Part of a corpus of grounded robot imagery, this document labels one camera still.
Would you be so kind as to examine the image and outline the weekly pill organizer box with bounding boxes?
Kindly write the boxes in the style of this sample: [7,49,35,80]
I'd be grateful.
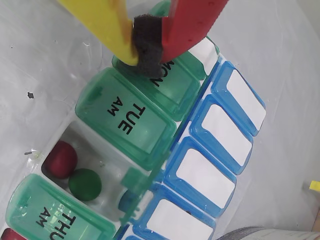
[0,0,267,240]

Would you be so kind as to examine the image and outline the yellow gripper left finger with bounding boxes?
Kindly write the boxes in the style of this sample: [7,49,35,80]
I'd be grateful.
[56,0,139,67]

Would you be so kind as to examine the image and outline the white table cover sheet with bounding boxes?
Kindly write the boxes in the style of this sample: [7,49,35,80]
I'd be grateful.
[0,0,320,240]

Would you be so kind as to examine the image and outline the green ball pill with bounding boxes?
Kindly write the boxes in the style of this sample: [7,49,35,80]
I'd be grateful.
[67,168,103,202]

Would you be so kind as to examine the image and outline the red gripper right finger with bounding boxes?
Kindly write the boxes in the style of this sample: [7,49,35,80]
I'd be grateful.
[131,0,230,79]

